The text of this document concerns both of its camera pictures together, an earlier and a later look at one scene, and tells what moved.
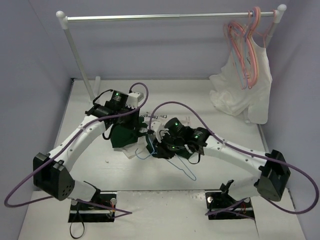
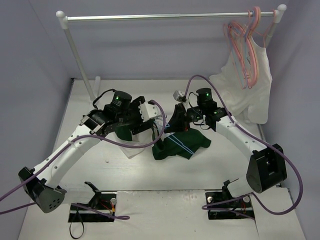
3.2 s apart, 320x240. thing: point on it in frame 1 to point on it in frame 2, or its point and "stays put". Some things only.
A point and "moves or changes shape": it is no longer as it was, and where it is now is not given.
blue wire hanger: (154, 152) moves or changes shape
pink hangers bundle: (244, 52) stays put
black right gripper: (155, 141) to (180, 116)
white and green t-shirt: (130, 138) moves or changes shape
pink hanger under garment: (268, 30) stays put
